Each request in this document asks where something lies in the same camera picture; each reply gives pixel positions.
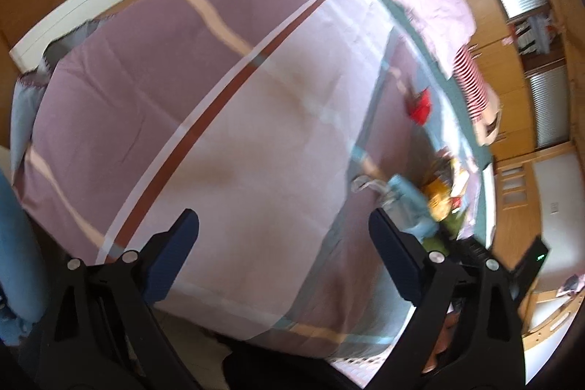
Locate green paper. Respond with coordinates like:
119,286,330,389
422,219,462,256

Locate light blue face mask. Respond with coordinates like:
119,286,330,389
351,174,439,242

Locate red paper scrap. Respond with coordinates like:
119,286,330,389
407,88,432,126

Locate yellow snack bag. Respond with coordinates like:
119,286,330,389
422,174,453,222

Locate person right hand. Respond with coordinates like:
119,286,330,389
422,312,459,373

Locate pink cloth hanging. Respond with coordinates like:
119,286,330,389
556,274,585,297

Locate person leg blue jeans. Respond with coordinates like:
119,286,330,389
0,176,50,347

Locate white flat board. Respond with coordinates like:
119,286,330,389
482,163,497,249

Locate green patterned mattress mat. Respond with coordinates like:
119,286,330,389
380,0,493,172

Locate striped plush doll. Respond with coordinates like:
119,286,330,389
453,45,502,147

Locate striped pink grey bedsheet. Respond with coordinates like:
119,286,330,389
11,0,495,361

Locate wooden wall cabinets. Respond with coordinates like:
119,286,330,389
410,0,572,158

